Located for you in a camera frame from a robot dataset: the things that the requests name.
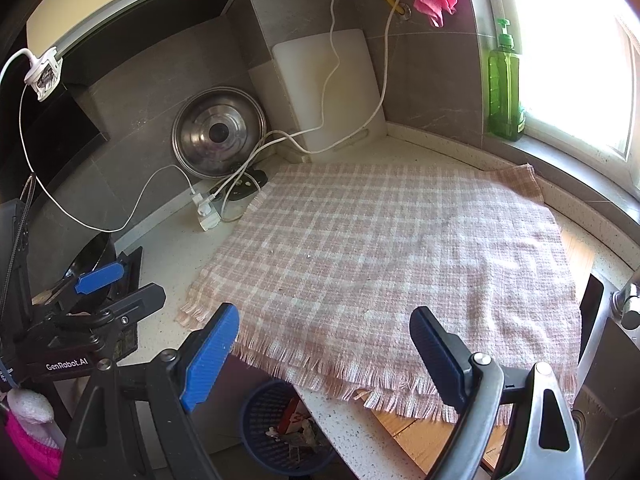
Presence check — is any wooden board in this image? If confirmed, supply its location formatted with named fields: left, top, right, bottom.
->
left=372, top=225, right=598, bottom=467

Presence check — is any person's left hand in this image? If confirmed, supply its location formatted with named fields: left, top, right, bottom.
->
left=6, top=386, right=55, bottom=422

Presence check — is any steel pot lid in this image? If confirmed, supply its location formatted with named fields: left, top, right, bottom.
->
left=171, top=86, right=267, bottom=181

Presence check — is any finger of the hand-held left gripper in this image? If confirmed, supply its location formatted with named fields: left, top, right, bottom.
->
left=97, top=282, right=167, bottom=331
left=32, top=260, right=126, bottom=311

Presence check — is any pink checked fringed cloth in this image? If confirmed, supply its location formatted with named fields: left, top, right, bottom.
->
left=174, top=162, right=583, bottom=423

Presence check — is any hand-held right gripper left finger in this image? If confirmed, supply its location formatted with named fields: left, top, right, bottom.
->
left=59, top=302, right=241, bottom=480

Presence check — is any steel sink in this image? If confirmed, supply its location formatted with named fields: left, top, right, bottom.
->
left=572, top=272, right=640, bottom=461

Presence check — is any pale flat board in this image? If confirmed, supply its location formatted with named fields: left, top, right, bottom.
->
left=248, top=57, right=306, bottom=163

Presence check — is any window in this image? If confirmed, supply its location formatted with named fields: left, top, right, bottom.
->
left=480, top=0, right=640, bottom=161

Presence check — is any white power strip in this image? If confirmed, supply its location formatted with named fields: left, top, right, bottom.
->
left=192, top=192, right=223, bottom=232

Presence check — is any black lid rest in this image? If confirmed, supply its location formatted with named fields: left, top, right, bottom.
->
left=209, top=169, right=269, bottom=202

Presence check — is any white clip-on device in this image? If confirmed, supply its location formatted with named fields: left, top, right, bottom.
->
left=24, top=46, right=65, bottom=102

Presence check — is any metal faucet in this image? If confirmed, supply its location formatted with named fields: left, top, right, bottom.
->
left=612, top=280, right=640, bottom=348

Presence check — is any green soap pump bottle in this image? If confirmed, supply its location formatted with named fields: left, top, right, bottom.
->
left=487, top=17, right=526, bottom=142

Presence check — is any white cutting board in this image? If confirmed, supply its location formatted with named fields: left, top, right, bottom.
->
left=271, top=29, right=387, bottom=155

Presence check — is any range hood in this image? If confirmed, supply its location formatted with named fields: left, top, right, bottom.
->
left=25, top=0, right=253, bottom=88

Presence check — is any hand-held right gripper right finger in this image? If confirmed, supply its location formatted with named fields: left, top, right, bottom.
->
left=409, top=306, right=586, bottom=480

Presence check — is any blue plastic basket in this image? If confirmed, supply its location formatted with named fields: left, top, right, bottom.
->
left=239, top=379, right=341, bottom=477

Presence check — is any white power cable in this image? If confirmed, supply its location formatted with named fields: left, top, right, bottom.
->
left=220, top=0, right=413, bottom=221
left=210, top=0, right=343, bottom=206

